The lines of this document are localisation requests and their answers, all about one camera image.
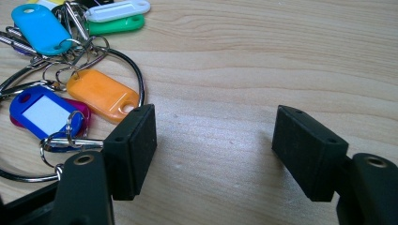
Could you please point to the blue key tag white label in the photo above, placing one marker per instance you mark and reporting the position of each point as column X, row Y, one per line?
column 16, row 109

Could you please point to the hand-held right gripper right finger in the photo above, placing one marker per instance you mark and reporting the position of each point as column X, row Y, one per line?
column 308, row 156

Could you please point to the orange key tag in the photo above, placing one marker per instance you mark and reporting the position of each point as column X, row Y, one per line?
column 100, row 93

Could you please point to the yellow key tag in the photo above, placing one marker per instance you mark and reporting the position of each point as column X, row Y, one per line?
column 33, row 1

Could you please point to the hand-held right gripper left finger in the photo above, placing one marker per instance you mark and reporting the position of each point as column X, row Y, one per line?
column 128, row 156

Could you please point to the magenta key tag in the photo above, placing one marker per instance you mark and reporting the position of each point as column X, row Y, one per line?
column 83, row 109

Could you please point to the light blue key tag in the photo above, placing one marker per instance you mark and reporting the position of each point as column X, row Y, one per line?
column 40, row 28

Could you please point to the green key tag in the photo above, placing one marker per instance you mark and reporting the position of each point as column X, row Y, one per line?
column 125, row 26

